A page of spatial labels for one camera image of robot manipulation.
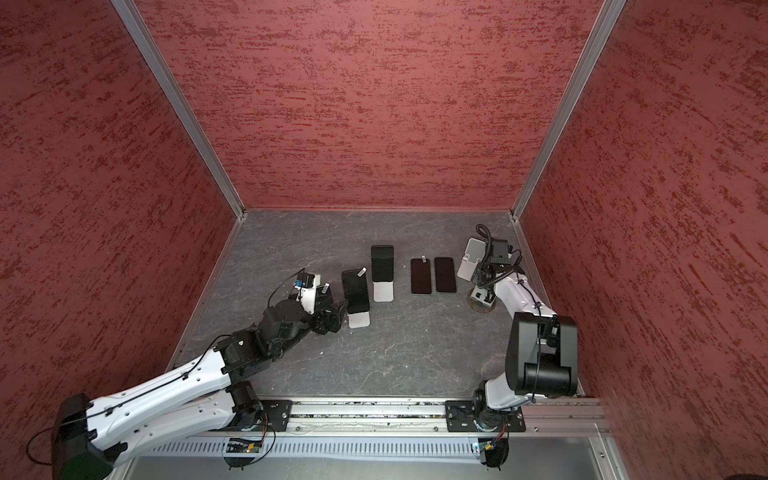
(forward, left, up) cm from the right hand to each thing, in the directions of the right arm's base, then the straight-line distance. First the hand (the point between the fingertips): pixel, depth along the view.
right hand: (485, 283), depth 92 cm
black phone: (+5, +33, +6) cm, 34 cm away
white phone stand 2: (+10, +3, -4) cm, 11 cm away
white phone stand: (+1, +33, -6) cm, 33 cm away
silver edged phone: (+7, +19, -6) cm, 22 cm away
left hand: (-11, +46, +11) cm, 48 cm away
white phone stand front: (-9, +40, -4) cm, 41 cm away
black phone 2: (+10, +11, -7) cm, 16 cm away
